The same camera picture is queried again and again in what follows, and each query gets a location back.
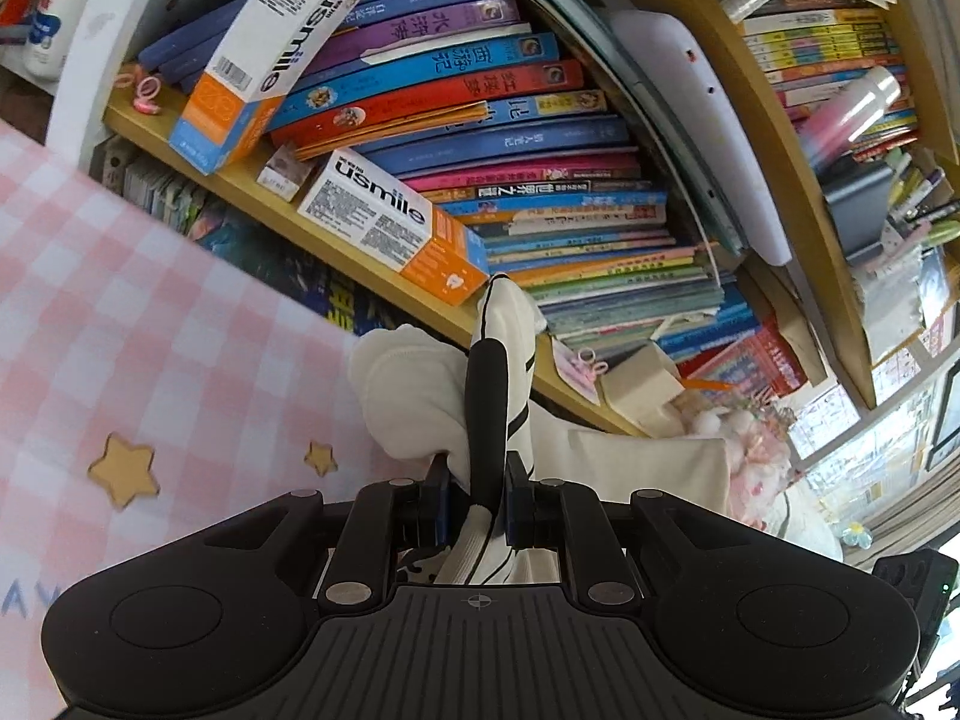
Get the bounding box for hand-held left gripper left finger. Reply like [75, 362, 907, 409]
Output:
[204, 456, 452, 614]

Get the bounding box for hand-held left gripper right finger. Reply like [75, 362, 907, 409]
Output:
[505, 457, 757, 612]

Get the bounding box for white black-striped garment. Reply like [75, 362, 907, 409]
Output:
[349, 275, 550, 587]

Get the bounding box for pink scissors clips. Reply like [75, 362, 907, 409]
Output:
[551, 337, 611, 392]

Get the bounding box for beige pen holder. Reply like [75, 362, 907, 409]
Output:
[600, 345, 688, 430]

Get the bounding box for pink white plush rabbit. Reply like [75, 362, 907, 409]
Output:
[675, 397, 850, 565]

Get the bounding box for red book set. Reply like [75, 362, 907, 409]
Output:
[679, 315, 812, 407]

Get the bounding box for wooden bookshelf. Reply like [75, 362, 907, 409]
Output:
[45, 0, 960, 452]

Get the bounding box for long white orange box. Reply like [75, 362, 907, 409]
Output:
[296, 148, 493, 308]

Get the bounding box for pink checked desk mat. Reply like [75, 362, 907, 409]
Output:
[0, 120, 466, 720]

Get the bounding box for row of colourful books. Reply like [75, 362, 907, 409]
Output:
[139, 0, 751, 361]

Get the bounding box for small brown box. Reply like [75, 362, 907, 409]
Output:
[257, 142, 317, 203]

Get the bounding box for white tablet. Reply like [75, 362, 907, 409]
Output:
[607, 9, 794, 268]

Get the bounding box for tall white orange box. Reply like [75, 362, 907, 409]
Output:
[169, 0, 369, 178]

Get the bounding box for white shelf unit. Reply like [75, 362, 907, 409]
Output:
[45, 0, 197, 167]

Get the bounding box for white bottle green lid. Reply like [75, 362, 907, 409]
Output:
[26, 0, 107, 84]

